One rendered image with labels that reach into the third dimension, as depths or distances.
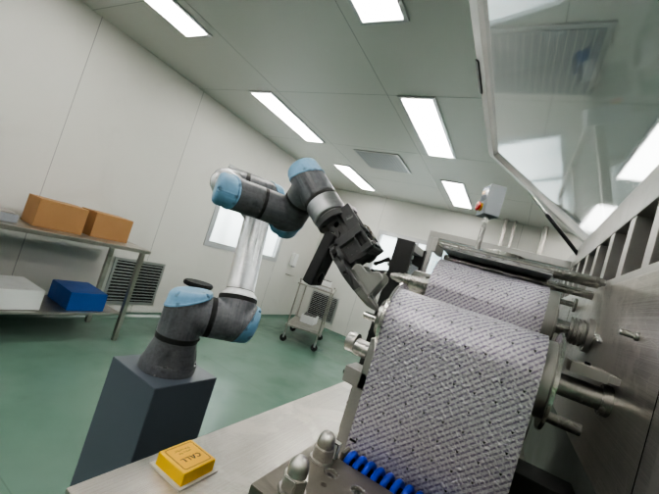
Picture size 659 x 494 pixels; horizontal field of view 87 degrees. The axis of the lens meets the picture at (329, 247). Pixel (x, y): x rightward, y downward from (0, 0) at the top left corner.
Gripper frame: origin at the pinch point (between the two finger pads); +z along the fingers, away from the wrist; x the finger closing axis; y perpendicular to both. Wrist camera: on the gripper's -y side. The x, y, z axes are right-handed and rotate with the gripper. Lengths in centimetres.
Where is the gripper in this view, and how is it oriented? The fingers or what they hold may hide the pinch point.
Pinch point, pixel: (371, 306)
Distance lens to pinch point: 67.0
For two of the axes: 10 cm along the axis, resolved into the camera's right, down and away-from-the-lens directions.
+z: 4.5, 8.0, -4.0
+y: 7.7, -5.7, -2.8
